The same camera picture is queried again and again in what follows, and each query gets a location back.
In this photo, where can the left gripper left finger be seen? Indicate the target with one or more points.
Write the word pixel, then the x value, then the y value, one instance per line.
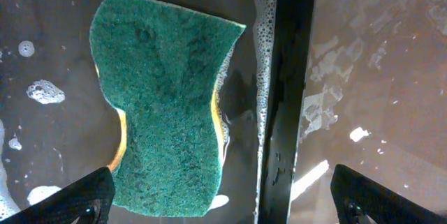
pixel 87 201

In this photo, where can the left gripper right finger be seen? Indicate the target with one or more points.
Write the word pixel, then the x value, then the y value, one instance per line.
pixel 359 199

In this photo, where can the green and yellow sponge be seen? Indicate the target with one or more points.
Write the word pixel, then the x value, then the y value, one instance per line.
pixel 161 67

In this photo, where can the small black tray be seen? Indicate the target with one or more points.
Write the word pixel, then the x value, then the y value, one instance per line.
pixel 52 103

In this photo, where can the brown plastic serving tray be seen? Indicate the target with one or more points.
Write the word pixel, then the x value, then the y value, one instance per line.
pixel 375 100

